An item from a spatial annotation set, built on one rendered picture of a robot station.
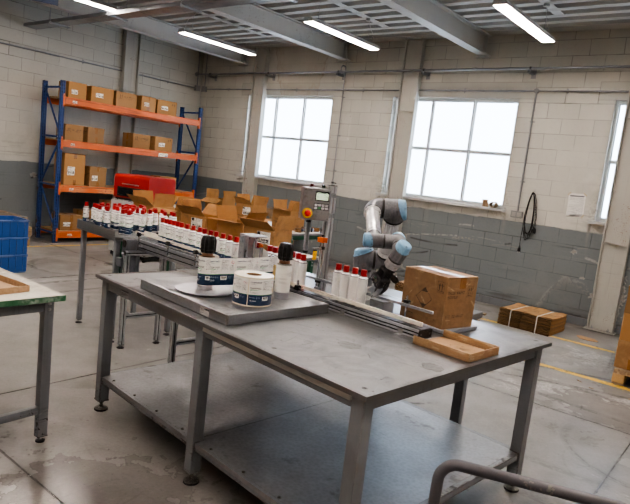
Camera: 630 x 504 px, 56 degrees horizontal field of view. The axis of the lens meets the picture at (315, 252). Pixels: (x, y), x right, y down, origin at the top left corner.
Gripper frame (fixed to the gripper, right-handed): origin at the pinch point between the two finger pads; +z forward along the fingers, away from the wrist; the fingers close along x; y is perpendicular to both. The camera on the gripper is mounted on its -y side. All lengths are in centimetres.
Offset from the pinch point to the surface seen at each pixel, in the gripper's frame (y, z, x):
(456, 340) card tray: -12.2, -11.3, 45.3
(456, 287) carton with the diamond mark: -23.5, -26.0, 24.1
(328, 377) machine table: 84, -14, 50
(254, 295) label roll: 57, 16, -23
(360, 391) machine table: 83, -21, 63
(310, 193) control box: -2, -13, -73
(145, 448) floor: 81, 122, -18
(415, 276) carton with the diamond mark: -19.6, -15.5, 3.7
